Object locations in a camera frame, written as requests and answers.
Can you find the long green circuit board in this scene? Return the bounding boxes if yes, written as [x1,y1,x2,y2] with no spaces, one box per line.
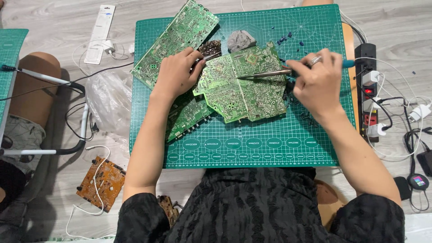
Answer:
[130,0,220,90]

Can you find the wide green circuit board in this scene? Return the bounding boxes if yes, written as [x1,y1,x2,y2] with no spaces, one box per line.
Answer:
[193,41,288,124]

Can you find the green circuit board with sockets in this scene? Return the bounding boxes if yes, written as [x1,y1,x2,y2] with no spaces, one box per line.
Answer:
[165,94,216,144]

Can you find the white packaging card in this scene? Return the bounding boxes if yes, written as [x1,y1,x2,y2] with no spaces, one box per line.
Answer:
[83,4,116,65]

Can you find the person's left hand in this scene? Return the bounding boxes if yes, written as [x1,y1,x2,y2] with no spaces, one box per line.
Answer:
[151,47,207,104]

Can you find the small brown circuit board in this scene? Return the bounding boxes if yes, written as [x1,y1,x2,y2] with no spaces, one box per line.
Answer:
[157,195,181,227]

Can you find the person's right hand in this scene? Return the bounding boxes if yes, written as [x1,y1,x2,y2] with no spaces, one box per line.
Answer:
[286,49,345,119]

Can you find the soldering iron with blue handle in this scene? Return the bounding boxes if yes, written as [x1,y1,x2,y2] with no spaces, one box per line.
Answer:
[236,58,356,80]

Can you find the round black device with screen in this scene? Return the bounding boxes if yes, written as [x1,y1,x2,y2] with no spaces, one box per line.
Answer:
[407,173,430,191]

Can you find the white and black tube frame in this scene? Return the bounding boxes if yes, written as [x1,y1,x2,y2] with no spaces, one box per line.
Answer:
[0,65,90,156]

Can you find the bundle of white cables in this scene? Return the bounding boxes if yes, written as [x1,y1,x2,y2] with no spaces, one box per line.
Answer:
[339,7,432,159]

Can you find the brown tip cleaner lump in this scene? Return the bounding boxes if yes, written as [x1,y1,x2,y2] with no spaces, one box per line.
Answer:
[198,39,223,59]

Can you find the black power strip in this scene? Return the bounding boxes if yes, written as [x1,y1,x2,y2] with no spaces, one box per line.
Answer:
[354,43,380,143]

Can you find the clear plastic bag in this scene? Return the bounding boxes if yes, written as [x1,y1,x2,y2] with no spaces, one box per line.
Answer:
[84,69,134,136]

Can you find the black cable with plug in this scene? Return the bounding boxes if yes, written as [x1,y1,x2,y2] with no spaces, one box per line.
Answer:
[64,101,100,142]

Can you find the small green cutting mat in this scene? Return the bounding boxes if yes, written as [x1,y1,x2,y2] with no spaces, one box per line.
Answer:
[0,28,29,126]

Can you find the black power adapter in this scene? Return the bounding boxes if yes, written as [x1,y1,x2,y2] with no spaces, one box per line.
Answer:
[416,150,432,177]

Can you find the white charger plug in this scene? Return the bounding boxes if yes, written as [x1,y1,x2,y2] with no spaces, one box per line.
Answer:
[363,97,383,113]
[367,122,388,138]
[102,39,116,55]
[408,103,432,123]
[362,70,380,87]

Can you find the wooden board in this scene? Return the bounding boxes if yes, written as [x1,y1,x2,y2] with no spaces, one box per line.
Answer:
[314,22,360,231]

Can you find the person's black dress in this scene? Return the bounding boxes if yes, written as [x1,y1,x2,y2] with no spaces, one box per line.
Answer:
[114,167,405,243]

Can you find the black pouch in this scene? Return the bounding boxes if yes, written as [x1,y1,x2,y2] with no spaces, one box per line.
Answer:
[393,176,412,201]

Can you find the metal tweezers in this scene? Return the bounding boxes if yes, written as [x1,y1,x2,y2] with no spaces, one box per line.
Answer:
[193,52,222,68]

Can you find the scattered small blue components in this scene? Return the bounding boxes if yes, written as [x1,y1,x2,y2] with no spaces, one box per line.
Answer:
[276,32,305,53]

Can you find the white cable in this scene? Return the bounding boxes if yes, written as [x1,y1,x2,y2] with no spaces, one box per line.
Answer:
[72,38,131,77]
[65,145,117,241]

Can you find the large green cutting mat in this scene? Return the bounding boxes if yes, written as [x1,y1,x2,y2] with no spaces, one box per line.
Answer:
[130,4,356,169]

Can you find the orange circuit board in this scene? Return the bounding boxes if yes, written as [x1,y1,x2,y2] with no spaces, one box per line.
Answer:
[76,155,126,213]

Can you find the heap of small black components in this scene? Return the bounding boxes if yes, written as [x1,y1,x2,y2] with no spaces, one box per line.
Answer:
[284,80,319,128]

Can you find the bundle of black cables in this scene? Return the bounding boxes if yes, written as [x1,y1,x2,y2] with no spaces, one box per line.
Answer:
[342,21,432,212]

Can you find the grey sponge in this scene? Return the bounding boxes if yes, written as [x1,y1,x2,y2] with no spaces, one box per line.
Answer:
[227,30,257,53]

